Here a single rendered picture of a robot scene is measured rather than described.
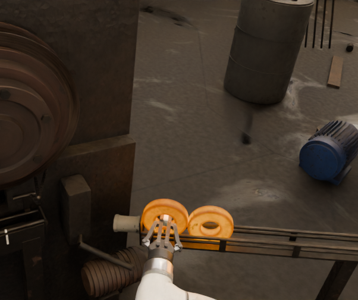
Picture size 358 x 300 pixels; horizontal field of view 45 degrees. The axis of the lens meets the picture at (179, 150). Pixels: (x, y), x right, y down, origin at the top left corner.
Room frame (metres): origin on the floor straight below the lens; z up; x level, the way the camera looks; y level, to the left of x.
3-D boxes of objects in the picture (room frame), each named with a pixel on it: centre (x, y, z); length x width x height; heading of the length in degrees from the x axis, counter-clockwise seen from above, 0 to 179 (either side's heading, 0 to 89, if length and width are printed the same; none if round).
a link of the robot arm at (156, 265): (0.81, 0.00, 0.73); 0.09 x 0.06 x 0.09; 91
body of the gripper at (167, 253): (0.88, 0.00, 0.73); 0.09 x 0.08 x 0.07; 1
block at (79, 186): (1.06, 0.32, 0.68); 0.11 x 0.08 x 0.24; 36
